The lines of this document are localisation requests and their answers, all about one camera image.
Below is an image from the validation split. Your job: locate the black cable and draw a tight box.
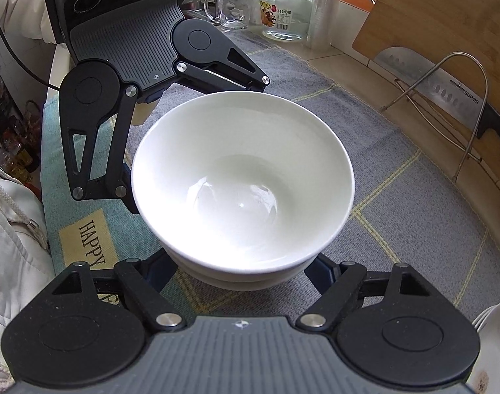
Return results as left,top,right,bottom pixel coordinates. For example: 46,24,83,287
0,0,62,91

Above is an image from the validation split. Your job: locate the clear glass jar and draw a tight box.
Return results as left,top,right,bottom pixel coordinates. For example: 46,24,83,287
259,0,316,44

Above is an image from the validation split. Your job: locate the stack of clear plastic cups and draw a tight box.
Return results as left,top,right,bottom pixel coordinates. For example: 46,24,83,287
307,0,343,50

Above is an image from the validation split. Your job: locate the bamboo cutting board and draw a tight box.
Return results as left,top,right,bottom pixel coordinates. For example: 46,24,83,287
352,0,500,173

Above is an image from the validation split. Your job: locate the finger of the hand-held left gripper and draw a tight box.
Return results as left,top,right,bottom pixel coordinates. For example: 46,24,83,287
60,85,141,215
174,35,272,99

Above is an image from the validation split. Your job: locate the clear glass mug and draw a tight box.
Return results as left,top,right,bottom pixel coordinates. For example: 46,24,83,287
204,0,254,31

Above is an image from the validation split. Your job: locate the grey checked dish mat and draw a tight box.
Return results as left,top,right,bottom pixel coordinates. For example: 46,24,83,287
40,29,500,325

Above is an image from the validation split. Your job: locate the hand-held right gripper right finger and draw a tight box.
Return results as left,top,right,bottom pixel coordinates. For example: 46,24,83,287
297,253,431,333

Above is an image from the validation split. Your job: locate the metal wire rack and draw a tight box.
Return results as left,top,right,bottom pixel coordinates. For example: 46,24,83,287
380,52,490,181

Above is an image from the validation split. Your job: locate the large santoku knife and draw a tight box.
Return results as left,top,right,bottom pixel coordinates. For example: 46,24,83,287
375,46,500,152

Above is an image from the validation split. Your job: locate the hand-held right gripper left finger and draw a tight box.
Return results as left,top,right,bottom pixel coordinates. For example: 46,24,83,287
51,250,187,333

